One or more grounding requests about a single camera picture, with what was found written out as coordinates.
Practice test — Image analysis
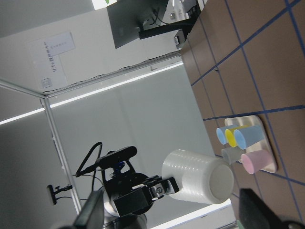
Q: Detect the yellow plastic cup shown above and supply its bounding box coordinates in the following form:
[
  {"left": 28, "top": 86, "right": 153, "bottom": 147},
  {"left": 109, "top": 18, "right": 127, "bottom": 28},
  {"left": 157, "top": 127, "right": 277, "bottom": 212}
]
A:
[{"left": 225, "top": 125, "right": 249, "bottom": 147}]

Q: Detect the black computer monitor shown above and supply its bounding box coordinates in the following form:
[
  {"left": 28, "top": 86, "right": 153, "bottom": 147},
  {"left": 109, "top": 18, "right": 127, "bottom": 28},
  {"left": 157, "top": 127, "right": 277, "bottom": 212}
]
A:
[{"left": 106, "top": 0, "right": 201, "bottom": 49}]

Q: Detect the beige cup tray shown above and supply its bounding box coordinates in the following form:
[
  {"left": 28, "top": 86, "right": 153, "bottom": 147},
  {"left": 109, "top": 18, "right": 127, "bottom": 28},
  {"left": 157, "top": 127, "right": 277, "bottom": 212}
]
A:
[{"left": 224, "top": 115, "right": 277, "bottom": 173}]

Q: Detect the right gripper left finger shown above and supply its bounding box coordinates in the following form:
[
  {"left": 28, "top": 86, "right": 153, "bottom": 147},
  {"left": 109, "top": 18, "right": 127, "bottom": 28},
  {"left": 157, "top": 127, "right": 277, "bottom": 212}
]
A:
[{"left": 52, "top": 189, "right": 105, "bottom": 229}]

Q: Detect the blue plastic cup far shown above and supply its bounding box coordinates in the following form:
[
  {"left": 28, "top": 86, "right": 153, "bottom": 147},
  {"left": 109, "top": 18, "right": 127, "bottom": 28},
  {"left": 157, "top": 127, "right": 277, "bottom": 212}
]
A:
[{"left": 234, "top": 125, "right": 264, "bottom": 149}]

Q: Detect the pink plastic cup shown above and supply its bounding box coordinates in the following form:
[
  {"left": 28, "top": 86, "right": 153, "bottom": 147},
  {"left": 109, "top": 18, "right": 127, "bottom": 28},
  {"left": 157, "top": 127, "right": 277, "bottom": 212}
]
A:
[{"left": 241, "top": 149, "right": 273, "bottom": 174}]

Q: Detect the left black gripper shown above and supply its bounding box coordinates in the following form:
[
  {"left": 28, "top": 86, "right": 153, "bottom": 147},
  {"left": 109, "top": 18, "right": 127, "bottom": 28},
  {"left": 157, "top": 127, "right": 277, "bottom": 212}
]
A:
[{"left": 102, "top": 161, "right": 179, "bottom": 217}]

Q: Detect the black webcam on stand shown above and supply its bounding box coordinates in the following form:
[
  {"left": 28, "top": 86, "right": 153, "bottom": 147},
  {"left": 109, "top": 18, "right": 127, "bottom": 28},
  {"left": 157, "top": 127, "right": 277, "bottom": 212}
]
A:
[{"left": 47, "top": 185, "right": 73, "bottom": 205}]

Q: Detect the grey plastic cup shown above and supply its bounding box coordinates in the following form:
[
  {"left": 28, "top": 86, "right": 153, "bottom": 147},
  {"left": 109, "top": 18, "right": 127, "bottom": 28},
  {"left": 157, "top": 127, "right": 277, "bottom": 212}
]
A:
[{"left": 221, "top": 147, "right": 244, "bottom": 165}]

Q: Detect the white plastic cup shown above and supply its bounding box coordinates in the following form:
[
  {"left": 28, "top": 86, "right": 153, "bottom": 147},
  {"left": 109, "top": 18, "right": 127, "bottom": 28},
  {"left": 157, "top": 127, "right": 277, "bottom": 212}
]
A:
[{"left": 162, "top": 149, "right": 234, "bottom": 204}]

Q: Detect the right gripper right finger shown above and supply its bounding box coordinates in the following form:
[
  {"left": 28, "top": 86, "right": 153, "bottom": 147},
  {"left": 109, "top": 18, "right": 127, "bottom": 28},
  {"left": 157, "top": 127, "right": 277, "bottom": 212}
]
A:
[{"left": 239, "top": 188, "right": 305, "bottom": 229}]

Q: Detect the light blue cup near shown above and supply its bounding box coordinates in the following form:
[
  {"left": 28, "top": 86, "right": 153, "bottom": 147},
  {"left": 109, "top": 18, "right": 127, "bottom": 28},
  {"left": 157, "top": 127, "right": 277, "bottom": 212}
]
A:
[{"left": 216, "top": 125, "right": 237, "bottom": 145}]

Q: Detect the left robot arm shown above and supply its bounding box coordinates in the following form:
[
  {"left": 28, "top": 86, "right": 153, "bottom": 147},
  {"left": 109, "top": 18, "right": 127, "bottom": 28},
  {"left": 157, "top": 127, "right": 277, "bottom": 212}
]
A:
[{"left": 102, "top": 161, "right": 179, "bottom": 219}]

